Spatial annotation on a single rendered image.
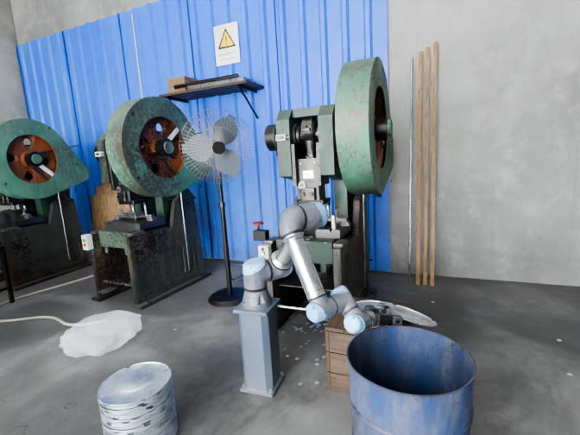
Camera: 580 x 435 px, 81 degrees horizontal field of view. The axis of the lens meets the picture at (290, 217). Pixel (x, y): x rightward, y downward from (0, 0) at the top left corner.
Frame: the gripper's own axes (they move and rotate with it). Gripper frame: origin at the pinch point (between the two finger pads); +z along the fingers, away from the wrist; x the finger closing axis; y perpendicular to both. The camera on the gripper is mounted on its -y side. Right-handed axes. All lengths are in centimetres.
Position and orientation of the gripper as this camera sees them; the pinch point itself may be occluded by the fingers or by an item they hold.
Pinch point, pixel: (391, 313)
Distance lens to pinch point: 172.2
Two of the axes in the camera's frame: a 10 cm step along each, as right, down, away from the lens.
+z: 6.2, 0.8, 7.8
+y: -7.8, -0.5, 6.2
